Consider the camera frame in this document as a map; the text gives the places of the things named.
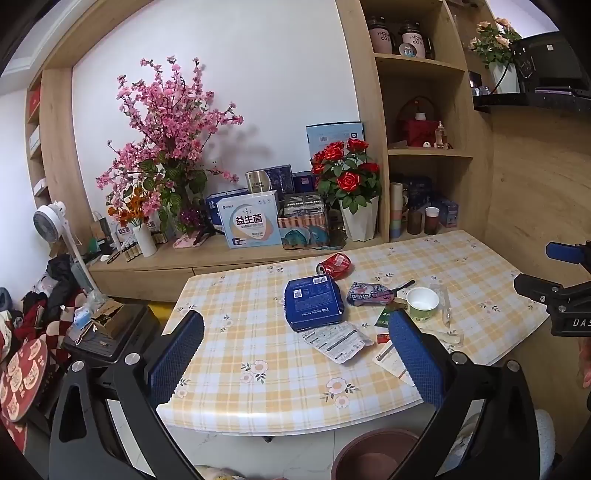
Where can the orange teal can pack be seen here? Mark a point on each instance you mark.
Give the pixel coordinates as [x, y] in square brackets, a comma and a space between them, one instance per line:
[302, 233]

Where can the pink blossom arrangement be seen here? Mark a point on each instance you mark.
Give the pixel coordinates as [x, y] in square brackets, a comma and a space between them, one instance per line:
[171, 115]

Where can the dark grey box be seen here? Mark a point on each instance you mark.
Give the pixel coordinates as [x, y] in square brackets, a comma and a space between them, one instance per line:
[302, 203]

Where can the dark blue patterned box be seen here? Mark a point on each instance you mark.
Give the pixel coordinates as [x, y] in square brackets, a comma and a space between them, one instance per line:
[279, 177]

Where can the brown plastic bucket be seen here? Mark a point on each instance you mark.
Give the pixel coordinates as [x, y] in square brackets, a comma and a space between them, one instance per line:
[374, 454]

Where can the white paper leaflet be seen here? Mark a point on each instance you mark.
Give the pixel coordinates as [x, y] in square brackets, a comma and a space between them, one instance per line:
[390, 362]

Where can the row of small brown bottles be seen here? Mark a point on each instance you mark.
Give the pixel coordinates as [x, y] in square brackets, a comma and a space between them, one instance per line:
[129, 249]

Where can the red basket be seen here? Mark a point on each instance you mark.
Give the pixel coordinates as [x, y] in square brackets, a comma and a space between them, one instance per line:
[418, 131]

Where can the red round cushion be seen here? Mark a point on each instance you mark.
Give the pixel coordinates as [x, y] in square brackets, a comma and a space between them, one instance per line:
[23, 378]

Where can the pink rose plant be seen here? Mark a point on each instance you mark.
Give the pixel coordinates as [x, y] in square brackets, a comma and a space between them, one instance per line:
[496, 39]

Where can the paper bag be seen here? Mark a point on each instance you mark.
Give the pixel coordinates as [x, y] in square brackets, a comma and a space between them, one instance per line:
[99, 233]

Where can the long clear plastic wrapper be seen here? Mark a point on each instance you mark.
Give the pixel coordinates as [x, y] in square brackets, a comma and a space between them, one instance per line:
[442, 304]

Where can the green gold tea sachet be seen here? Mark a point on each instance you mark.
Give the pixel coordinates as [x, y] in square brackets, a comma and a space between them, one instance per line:
[383, 318]

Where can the blue packet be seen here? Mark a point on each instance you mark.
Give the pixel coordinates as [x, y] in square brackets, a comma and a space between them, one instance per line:
[314, 302]

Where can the small blue box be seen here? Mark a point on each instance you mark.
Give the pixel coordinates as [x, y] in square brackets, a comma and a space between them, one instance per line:
[302, 182]

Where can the cardboard box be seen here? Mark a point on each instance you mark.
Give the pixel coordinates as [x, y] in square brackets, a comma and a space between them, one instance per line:
[108, 318]

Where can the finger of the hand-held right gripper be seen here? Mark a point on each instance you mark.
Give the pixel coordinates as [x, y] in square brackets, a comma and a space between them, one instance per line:
[535, 287]
[563, 252]

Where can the white cylindrical vase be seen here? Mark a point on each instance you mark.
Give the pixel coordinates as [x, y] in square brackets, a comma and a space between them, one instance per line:
[145, 240]

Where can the black monitor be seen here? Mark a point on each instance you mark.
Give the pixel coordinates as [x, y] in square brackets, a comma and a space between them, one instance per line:
[554, 60]

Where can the light blue tall box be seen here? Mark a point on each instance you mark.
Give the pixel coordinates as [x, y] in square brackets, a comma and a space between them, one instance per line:
[330, 136]

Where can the black counter shelf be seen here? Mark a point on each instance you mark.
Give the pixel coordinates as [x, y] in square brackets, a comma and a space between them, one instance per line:
[531, 99]

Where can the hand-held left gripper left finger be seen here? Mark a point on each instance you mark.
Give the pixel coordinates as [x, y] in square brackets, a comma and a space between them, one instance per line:
[178, 355]

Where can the black stool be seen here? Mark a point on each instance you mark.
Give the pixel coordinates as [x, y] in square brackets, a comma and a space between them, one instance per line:
[124, 327]

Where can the white green paper cup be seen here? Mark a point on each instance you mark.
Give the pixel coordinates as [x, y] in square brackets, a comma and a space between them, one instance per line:
[422, 304]

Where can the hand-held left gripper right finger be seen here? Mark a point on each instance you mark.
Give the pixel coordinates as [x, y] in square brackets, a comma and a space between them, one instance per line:
[415, 360]

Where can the black plastic fork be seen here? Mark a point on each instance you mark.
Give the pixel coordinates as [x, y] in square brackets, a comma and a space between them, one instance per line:
[404, 285]

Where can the white faceted flowerpot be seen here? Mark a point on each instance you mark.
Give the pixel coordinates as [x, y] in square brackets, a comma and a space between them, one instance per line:
[360, 224]

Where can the red rose plant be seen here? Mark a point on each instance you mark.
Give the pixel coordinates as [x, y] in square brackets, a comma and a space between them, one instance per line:
[348, 175]

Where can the glass bottle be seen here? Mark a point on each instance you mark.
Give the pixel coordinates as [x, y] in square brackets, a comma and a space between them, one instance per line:
[442, 136]

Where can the silver tin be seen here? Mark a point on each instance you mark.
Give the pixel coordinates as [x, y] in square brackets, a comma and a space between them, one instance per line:
[257, 181]

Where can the white blue carton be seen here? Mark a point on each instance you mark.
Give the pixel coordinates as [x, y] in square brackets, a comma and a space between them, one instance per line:
[249, 221]

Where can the crushed red can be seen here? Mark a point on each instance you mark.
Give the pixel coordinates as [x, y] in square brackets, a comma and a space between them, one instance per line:
[334, 266]

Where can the person's right hand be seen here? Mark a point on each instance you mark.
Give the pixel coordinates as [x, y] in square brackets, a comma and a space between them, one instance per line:
[585, 367]

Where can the pile of clothes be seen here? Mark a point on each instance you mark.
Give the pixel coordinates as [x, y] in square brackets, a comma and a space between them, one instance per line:
[55, 300]

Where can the purple small box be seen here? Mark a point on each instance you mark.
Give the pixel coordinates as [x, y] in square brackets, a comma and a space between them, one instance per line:
[449, 213]

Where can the white fan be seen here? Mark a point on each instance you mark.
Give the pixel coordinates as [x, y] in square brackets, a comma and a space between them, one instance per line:
[51, 221]

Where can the white printed sachet wrapper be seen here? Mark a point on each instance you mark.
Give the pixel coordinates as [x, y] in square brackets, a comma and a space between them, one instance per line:
[337, 342]

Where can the small red wrapper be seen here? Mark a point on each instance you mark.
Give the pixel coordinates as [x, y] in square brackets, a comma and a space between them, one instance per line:
[383, 339]

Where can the pastel cup stack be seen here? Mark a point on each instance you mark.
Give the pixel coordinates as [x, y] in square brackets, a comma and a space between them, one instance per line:
[397, 212]

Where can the dark blue gift box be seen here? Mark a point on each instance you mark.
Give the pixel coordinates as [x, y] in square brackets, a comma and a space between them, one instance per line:
[418, 191]

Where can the orange flowers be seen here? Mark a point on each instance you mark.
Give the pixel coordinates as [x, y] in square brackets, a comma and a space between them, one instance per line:
[127, 207]

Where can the pink wrapper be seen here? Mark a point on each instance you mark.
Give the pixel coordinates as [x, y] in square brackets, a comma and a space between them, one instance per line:
[367, 294]

